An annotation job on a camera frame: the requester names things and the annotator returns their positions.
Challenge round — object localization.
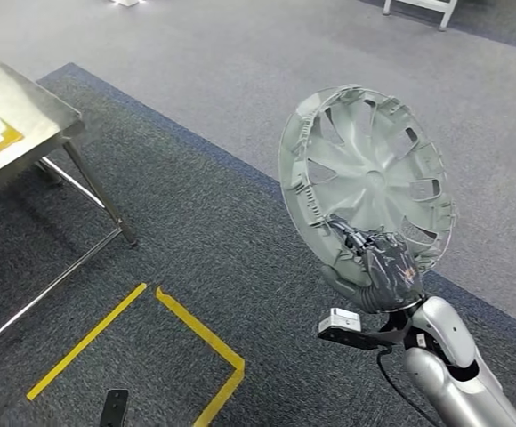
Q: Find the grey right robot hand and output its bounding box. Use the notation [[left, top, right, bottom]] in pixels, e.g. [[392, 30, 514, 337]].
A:
[[320, 216, 426, 315]]

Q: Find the silver plastic wheel hubcap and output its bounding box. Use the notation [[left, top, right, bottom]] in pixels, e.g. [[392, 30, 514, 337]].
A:
[[278, 85, 458, 299]]

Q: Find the stainless steel workbench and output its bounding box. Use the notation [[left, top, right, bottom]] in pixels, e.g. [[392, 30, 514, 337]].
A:
[[0, 45, 138, 358]]

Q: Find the angled yellow floor tape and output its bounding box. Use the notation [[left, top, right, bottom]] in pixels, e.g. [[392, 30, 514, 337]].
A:
[[155, 286, 246, 427]]

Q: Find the dark flat plate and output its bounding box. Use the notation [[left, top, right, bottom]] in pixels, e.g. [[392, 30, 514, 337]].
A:
[[99, 389, 130, 427]]

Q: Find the straight yellow floor tape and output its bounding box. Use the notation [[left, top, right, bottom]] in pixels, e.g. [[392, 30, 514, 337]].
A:
[[27, 282, 148, 402]]

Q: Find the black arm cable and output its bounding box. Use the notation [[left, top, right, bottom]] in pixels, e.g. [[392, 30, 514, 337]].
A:
[[375, 347, 441, 427]]

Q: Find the white table frame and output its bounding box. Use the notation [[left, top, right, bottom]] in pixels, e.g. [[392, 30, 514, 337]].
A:
[[382, 0, 458, 32]]

